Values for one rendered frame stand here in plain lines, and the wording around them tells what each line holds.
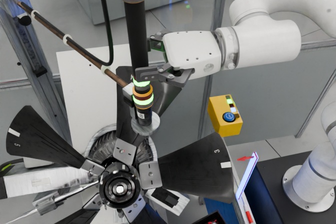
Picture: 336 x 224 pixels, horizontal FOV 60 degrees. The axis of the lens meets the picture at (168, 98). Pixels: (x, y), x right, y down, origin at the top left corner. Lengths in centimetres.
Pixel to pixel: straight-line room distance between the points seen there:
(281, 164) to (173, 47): 88
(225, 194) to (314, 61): 121
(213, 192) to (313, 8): 59
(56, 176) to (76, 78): 34
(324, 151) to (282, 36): 56
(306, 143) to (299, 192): 144
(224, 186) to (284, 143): 167
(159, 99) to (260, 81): 112
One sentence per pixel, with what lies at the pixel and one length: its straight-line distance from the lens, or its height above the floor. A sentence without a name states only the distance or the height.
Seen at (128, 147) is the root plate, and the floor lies 127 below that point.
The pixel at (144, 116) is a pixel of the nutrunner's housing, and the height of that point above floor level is 150.
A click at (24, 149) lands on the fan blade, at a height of 128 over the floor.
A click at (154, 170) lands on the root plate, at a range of 95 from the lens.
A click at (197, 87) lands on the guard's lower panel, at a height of 78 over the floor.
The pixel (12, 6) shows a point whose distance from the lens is 106.
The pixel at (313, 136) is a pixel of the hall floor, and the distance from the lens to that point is 273.
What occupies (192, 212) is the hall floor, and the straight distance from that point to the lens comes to 216.
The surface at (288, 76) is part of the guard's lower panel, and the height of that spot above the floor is 77.
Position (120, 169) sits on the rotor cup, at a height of 126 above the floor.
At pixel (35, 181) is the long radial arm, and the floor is 112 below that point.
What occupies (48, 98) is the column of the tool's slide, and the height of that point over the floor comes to 101.
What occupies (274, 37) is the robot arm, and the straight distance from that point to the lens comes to 60.
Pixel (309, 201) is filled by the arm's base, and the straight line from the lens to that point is 126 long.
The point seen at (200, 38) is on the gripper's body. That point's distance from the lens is 58.
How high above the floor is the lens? 202
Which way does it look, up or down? 48 degrees down
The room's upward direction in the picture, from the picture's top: straight up
